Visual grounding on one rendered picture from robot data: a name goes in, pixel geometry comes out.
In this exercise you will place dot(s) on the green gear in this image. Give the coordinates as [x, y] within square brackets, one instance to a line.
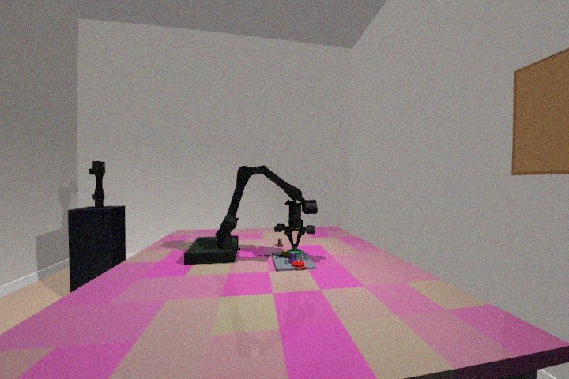
[294, 250]

